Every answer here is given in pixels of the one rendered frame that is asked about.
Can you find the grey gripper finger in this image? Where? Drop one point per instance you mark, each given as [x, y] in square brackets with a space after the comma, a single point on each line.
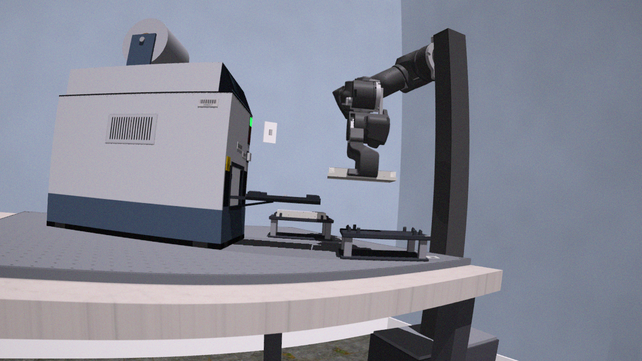
[350, 155]
[369, 158]

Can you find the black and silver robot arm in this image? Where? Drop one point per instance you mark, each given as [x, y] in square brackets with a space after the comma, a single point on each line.
[410, 71]

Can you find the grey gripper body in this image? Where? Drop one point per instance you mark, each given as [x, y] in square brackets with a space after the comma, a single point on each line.
[376, 126]

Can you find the white cylinder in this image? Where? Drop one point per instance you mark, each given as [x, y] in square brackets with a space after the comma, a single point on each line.
[167, 48]

